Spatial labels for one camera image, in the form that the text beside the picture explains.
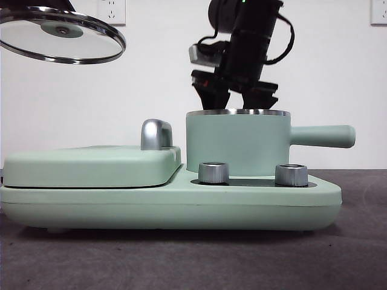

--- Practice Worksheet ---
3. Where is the glass lid with green knob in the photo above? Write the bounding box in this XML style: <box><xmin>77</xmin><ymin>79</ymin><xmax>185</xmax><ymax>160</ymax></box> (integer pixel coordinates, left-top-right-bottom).
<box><xmin>0</xmin><ymin>5</ymin><xmax>127</xmax><ymax>65</ymax></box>

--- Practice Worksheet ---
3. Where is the silver control knob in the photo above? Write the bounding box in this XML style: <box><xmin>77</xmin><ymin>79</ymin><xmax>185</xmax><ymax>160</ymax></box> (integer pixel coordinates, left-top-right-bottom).
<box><xmin>274</xmin><ymin>164</ymin><xmax>309</xmax><ymax>187</ymax></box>
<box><xmin>198</xmin><ymin>162</ymin><xmax>230</xmax><ymax>185</ymax></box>

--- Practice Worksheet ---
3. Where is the green breakfast machine base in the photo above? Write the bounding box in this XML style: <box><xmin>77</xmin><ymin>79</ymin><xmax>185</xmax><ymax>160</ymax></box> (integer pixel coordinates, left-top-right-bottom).
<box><xmin>0</xmin><ymin>173</ymin><xmax>343</xmax><ymax>235</ymax></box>

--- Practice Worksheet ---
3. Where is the green hinged griddle cover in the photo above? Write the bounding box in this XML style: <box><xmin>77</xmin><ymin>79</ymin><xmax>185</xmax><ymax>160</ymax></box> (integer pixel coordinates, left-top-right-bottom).
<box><xmin>2</xmin><ymin>144</ymin><xmax>183</xmax><ymax>190</ymax></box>

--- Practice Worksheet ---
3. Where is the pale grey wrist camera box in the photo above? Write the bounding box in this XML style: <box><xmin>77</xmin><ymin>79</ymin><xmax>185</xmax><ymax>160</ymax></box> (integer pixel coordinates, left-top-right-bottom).
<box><xmin>188</xmin><ymin>43</ymin><xmax>226</xmax><ymax>67</ymax></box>

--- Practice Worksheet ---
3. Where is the green pot with straight handle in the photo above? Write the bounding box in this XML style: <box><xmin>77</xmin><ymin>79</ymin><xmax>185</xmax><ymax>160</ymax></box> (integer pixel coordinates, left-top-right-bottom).
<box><xmin>184</xmin><ymin>108</ymin><xmax>356</xmax><ymax>178</ymax></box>

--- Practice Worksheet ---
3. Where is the white wall socket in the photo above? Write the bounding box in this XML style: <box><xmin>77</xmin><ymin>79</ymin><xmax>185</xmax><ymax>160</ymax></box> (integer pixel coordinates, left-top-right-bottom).
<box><xmin>97</xmin><ymin>0</ymin><xmax>127</xmax><ymax>27</ymax></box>
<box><xmin>370</xmin><ymin>0</ymin><xmax>387</xmax><ymax>27</ymax></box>

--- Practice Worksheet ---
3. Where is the silver griddle cover handle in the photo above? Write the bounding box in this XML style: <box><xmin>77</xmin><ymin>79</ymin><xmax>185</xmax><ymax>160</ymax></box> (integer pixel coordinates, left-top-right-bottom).
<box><xmin>140</xmin><ymin>119</ymin><xmax>175</xmax><ymax>151</ymax></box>

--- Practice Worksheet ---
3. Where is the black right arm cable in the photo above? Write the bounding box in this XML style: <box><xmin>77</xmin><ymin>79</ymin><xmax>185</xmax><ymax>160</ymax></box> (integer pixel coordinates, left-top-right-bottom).
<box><xmin>262</xmin><ymin>14</ymin><xmax>296</xmax><ymax>66</ymax></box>

